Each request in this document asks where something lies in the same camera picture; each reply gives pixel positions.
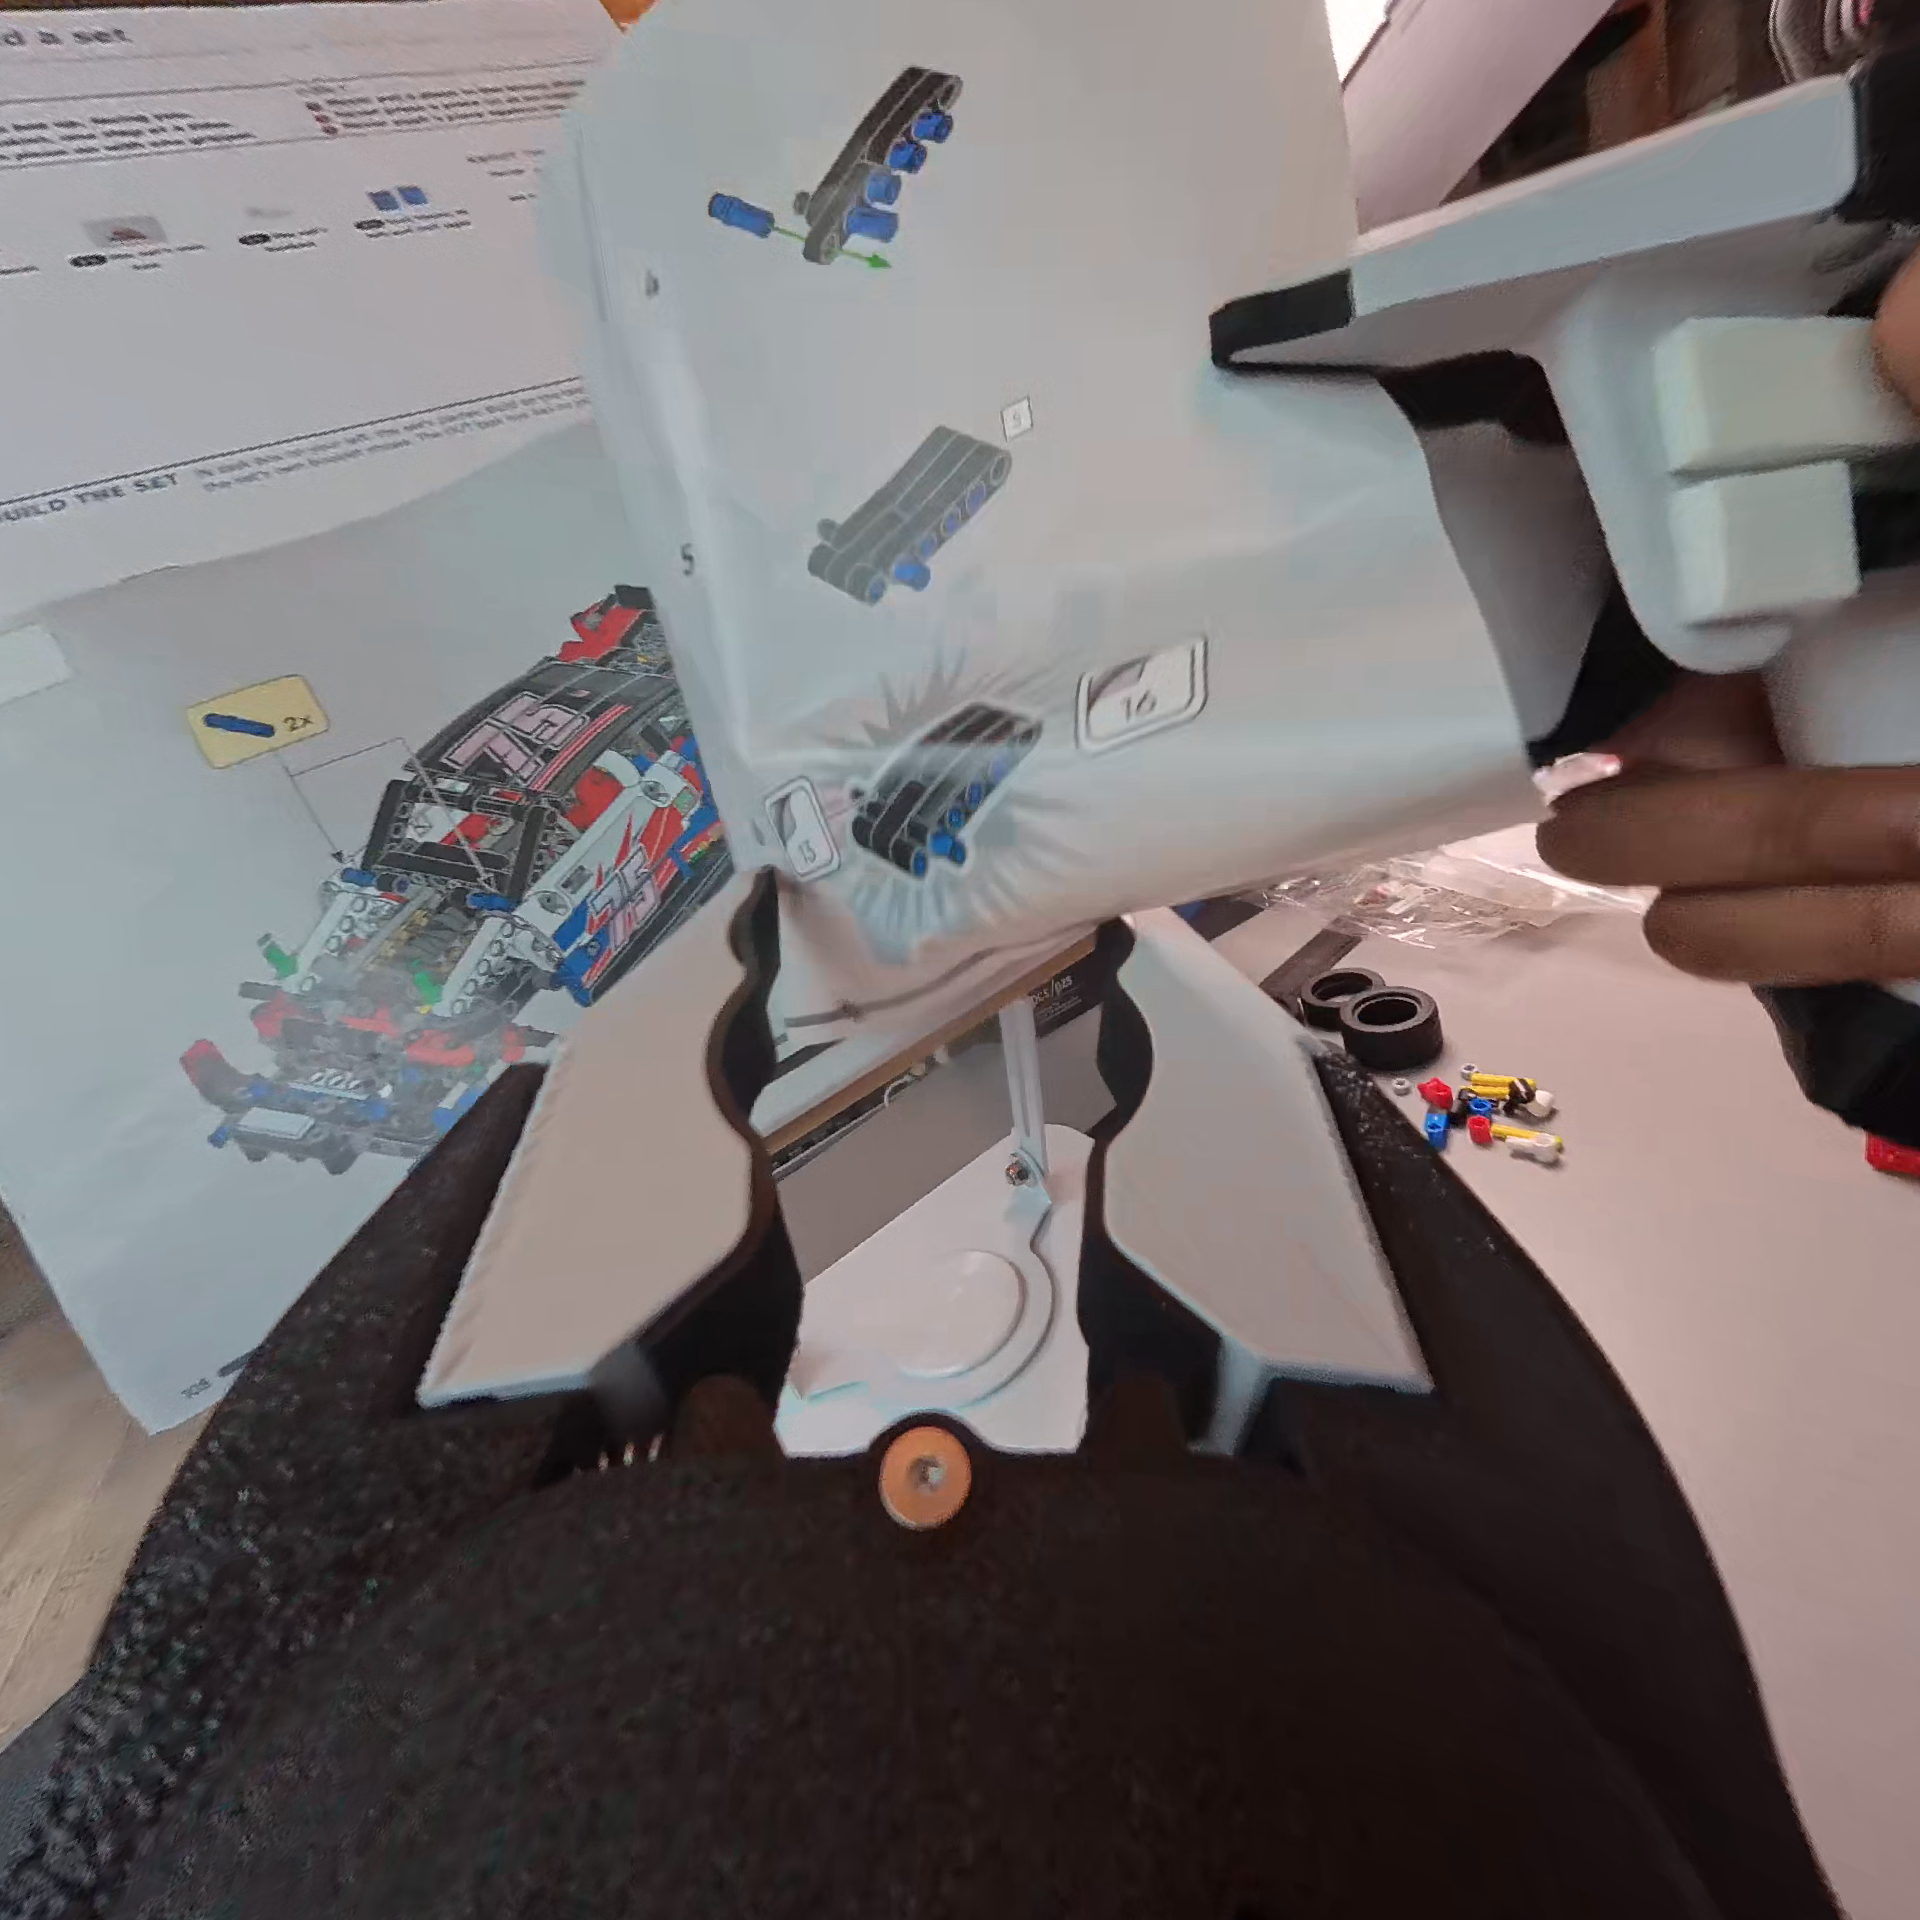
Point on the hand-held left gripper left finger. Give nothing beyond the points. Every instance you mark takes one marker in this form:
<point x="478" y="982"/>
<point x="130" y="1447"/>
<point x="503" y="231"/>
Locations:
<point x="599" y="1201"/>

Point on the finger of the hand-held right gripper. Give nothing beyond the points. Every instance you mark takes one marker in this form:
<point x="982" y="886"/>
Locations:
<point x="1682" y="571"/>
<point x="1576" y="225"/>

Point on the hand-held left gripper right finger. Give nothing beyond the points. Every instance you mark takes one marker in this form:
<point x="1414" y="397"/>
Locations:
<point x="1244" y="1201"/>

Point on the toy car instruction booklet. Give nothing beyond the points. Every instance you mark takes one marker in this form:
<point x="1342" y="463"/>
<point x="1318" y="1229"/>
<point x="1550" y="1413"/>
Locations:
<point x="932" y="494"/>

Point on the person's right hand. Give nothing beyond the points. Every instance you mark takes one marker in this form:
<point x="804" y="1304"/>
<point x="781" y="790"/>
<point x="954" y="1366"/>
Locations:
<point x="1770" y="840"/>

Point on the small black toy tyre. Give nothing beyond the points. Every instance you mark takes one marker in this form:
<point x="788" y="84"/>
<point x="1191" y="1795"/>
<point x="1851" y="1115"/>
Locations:
<point x="1394" y="1027"/>
<point x="1341" y="995"/>

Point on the pile of small coloured bricks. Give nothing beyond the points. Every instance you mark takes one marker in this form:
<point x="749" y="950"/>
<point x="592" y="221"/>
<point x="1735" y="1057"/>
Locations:
<point x="1477" y="1109"/>

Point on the white book stand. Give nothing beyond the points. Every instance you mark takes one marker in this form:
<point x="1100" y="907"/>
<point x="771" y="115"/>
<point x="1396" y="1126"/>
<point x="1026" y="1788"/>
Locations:
<point x="962" y="1320"/>

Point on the clear plastic bag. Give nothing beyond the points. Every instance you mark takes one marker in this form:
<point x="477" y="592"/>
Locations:
<point x="1440" y="892"/>

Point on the small red brick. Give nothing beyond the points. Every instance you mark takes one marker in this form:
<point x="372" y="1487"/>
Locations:
<point x="1893" y="1152"/>

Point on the white printed paper sheet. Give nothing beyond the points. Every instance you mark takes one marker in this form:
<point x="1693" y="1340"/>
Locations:
<point x="226" y="376"/>

